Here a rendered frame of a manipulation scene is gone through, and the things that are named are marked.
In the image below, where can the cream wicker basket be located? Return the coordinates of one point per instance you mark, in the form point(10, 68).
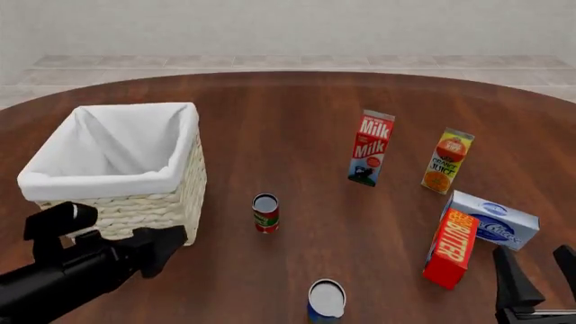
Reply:
point(148, 209)

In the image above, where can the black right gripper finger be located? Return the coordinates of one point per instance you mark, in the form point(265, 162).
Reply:
point(568, 261)
point(513, 276)

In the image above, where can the white cloth basket liner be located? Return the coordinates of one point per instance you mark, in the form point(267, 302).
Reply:
point(112, 145)

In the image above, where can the red blue milk carton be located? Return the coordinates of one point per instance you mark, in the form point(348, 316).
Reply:
point(370, 148)

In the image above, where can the blue tin with silver lid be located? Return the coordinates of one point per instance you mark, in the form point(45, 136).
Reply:
point(326, 298)

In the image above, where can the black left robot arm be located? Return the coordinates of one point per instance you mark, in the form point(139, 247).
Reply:
point(31, 290)

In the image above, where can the red yellow butter box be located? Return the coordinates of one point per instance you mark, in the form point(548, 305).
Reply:
point(450, 249)

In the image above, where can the pale blue cream cheese box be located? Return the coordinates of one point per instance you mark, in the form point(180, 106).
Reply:
point(504, 221)

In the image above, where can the yellow orange juice carton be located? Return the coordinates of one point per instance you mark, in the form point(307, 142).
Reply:
point(445, 162)

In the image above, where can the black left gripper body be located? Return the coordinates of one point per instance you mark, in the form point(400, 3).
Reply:
point(112, 254)

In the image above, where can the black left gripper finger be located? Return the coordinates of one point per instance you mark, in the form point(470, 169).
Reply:
point(162, 243)

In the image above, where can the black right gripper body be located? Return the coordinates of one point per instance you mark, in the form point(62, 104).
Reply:
point(535, 315)

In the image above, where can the red green tomato sauce tin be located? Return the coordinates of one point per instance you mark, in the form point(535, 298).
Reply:
point(266, 217)

